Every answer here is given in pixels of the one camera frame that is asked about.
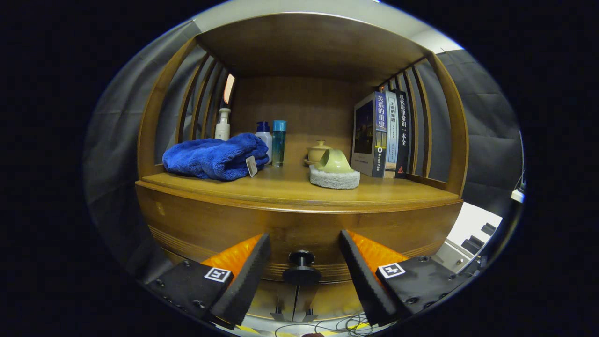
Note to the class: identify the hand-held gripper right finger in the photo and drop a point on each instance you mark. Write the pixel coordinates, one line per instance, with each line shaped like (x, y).
(365, 281)

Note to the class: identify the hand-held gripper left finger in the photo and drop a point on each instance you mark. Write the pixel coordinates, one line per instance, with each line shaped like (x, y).
(245, 281)

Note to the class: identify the wooden drawer with black knob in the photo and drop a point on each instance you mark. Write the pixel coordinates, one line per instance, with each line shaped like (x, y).
(299, 229)

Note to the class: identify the green sponge brush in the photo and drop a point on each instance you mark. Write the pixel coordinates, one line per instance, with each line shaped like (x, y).
(334, 178)

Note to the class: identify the wooden cabinet door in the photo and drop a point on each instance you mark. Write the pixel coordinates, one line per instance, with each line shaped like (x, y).
(276, 297)
(327, 297)

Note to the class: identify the wooden countertop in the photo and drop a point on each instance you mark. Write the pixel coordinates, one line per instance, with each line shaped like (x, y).
(281, 187)

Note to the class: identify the white drawer unit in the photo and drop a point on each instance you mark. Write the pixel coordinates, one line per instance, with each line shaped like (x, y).
(472, 220)

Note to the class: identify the wooden cabinet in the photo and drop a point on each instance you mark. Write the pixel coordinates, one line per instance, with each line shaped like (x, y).
(309, 42)

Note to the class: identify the blue towel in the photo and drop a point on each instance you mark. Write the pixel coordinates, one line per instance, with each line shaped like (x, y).
(210, 157)

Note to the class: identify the beige lidded teacup with saucer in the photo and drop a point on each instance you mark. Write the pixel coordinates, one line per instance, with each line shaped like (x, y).
(317, 152)

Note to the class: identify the clear teal bottle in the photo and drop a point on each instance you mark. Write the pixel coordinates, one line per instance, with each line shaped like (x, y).
(279, 145)

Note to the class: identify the white bottle with blue cap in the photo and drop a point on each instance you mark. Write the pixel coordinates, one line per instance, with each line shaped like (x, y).
(266, 140)

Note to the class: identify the grey book with blue spine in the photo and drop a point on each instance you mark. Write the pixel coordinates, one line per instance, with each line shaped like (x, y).
(364, 135)

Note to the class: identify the book with pale spine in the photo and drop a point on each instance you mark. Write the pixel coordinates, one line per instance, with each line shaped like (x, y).
(392, 135)

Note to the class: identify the book with dark spine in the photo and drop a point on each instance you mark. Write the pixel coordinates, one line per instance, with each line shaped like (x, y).
(403, 135)

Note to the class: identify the white pump bottle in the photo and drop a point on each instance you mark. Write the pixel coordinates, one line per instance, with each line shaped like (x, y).
(222, 131)

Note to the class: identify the white power adapter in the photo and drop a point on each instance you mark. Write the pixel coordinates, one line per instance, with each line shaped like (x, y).
(517, 195)

